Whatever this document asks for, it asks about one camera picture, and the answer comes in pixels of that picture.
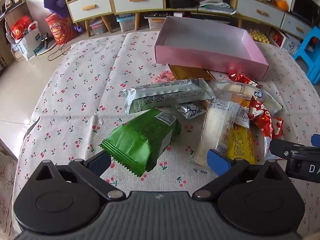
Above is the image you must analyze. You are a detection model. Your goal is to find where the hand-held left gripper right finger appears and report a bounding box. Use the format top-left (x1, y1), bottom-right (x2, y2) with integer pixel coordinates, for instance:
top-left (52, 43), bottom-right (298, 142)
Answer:
top-left (192, 149), bottom-right (287, 202)

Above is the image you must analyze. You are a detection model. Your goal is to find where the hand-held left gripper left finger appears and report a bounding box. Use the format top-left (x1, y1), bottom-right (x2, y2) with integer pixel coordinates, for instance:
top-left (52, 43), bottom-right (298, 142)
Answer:
top-left (34, 151), bottom-right (126, 202)

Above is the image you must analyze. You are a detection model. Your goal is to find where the yellow snack packet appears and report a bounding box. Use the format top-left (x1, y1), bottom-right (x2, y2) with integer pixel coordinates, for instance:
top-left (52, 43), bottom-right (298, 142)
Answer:
top-left (226, 126), bottom-right (256, 165)

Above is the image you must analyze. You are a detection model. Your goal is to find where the clear long bread packet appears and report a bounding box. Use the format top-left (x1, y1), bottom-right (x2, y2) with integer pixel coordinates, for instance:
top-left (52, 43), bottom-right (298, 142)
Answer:
top-left (194, 99), bottom-right (241, 167)

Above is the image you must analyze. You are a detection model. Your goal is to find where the red white snack packet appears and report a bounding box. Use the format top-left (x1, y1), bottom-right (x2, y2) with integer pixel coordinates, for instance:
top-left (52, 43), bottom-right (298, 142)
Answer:
top-left (249, 96), bottom-right (285, 162)

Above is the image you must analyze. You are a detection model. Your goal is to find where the orange white snack packet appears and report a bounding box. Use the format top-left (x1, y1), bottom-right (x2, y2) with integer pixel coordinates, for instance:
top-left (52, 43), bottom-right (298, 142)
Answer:
top-left (230, 92), bottom-right (251, 128)

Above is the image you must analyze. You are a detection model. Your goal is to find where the small silver snack packet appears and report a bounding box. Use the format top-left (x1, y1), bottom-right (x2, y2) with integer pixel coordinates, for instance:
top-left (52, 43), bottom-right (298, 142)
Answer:
top-left (176, 103), bottom-right (207, 119)

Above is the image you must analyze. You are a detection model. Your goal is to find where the clear pastry packet blue label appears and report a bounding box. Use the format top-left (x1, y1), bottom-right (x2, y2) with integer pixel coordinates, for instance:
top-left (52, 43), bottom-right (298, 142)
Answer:
top-left (214, 80), bottom-right (283, 114)

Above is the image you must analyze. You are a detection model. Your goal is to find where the red gold candy packet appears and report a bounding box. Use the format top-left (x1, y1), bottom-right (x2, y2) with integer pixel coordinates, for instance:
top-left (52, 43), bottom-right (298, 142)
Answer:
top-left (228, 72), bottom-right (262, 88)

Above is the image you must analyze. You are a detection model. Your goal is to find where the pale green long snack packet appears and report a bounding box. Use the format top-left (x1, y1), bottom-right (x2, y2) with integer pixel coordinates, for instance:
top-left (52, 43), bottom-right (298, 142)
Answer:
top-left (119, 78), bottom-right (215, 115)

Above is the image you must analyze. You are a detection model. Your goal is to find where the brown snack packet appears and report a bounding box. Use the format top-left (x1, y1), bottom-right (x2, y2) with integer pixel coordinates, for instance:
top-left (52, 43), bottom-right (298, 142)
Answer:
top-left (167, 64), bottom-right (213, 81)

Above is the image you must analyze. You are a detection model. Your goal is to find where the pink granola bar packet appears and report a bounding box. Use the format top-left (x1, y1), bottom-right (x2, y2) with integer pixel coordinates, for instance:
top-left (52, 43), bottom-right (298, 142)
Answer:
top-left (152, 70), bottom-right (176, 83)

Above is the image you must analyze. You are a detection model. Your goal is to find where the pink cardboard box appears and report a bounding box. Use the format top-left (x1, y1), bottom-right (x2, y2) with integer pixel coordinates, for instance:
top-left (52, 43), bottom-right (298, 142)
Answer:
top-left (154, 16), bottom-right (269, 80)

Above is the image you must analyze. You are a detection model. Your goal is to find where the cherry print tablecloth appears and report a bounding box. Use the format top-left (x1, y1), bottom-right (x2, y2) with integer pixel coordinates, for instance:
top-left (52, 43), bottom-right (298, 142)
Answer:
top-left (14, 31), bottom-right (320, 240)

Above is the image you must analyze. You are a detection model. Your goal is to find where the blue plastic stool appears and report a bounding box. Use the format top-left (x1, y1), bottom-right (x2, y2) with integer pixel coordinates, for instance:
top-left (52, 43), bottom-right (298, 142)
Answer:
top-left (294, 26), bottom-right (320, 85)

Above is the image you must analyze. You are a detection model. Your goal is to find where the white plastic crate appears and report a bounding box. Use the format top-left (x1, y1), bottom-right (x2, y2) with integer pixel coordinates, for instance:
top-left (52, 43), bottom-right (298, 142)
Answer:
top-left (269, 27), bottom-right (302, 55)

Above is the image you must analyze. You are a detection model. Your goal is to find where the yellow egg tray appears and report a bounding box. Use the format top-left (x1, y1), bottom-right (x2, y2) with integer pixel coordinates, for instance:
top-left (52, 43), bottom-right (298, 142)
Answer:
top-left (247, 29), bottom-right (270, 43)

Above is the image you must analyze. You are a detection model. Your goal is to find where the microwave oven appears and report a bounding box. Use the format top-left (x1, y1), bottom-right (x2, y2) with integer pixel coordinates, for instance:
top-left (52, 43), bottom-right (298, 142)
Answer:
top-left (290, 0), bottom-right (320, 28)

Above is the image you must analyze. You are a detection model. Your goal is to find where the white shopping bag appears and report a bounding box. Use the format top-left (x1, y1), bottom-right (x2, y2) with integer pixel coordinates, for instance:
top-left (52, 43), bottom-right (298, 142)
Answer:
top-left (11, 21), bottom-right (43, 61)

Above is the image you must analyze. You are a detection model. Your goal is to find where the round red printed bag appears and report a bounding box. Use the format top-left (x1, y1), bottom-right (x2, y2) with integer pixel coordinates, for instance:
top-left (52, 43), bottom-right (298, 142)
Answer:
top-left (45, 12), bottom-right (76, 45)

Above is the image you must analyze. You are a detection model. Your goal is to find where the clear storage box blue lid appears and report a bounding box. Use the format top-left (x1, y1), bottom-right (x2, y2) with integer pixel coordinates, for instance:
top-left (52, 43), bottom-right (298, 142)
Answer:
top-left (116, 15), bottom-right (137, 32)

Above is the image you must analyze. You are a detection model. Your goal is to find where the red gift bag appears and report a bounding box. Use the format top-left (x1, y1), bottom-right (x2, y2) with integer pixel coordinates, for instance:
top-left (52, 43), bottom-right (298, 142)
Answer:
top-left (11, 16), bottom-right (33, 40)

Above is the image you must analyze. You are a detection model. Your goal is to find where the purple hat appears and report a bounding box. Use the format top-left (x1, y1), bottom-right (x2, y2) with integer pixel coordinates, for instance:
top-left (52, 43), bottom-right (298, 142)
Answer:
top-left (44, 0), bottom-right (73, 18)

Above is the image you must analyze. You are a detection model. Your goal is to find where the wooden cabinet with white drawers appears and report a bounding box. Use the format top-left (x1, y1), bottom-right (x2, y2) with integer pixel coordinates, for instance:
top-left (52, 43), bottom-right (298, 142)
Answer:
top-left (60, 0), bottom-right (316, 40)

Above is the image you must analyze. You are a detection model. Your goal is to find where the wooden bookshelf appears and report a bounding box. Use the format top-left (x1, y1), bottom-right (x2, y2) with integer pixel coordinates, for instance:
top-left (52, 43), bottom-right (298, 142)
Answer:
top-left (0, 0), bottom-right (28, 68)

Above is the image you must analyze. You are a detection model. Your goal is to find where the black floor cable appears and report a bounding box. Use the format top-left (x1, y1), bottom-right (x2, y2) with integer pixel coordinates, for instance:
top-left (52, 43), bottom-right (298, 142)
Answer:
top-left (47, 40), bottom-right (73, 62)

